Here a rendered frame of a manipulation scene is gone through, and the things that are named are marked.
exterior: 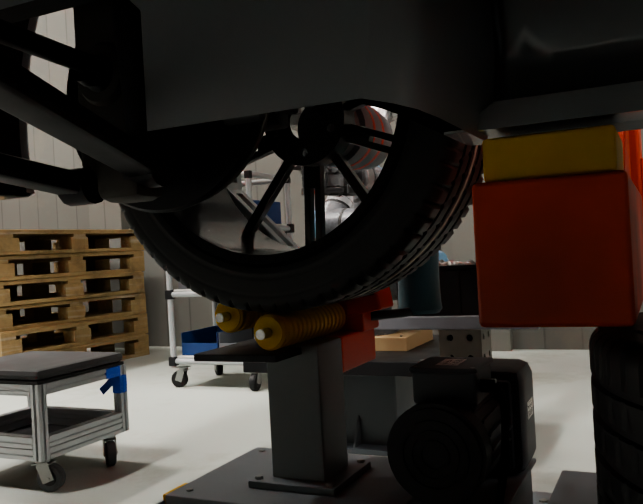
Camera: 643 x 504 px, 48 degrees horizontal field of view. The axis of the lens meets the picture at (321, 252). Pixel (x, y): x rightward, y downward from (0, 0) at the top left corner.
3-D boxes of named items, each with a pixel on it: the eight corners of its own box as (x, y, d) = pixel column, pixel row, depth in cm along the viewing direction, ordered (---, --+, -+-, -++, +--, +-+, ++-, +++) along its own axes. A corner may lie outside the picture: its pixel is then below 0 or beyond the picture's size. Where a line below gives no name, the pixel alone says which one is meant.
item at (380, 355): (330, 413, 273) (326, 334, 273) (488, 421, 248) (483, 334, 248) (247, 457, 219) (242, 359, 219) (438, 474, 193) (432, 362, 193)
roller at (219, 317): (206, 334, 124) (204, 301, 124) (287, 316, 151) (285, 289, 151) (234, 334, 122) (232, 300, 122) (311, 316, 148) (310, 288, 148)
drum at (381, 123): (293, 168, 140) (289, 95, 140) (338, 175, 159) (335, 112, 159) (360, 160, 134) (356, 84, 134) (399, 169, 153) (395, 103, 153)
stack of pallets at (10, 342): (72, 350, 522) (66, 236, 522) (154, 353, 481) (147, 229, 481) (-89, 380, 422) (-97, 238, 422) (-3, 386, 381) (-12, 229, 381)
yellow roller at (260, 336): (244, 353, 113) (242, 316, 113) (325, 330, 139) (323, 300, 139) (277, 353, 110) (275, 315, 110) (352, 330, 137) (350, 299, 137)
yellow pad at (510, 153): (483, 183, 81) (480, 139, 81) (507, 190, 93) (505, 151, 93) (617, 171, 75) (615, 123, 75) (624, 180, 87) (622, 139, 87)
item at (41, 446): (-61, 484, 210) (-67, 367, 210) (37, 450, 242) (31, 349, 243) (47, 498, 192) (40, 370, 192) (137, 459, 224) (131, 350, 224)
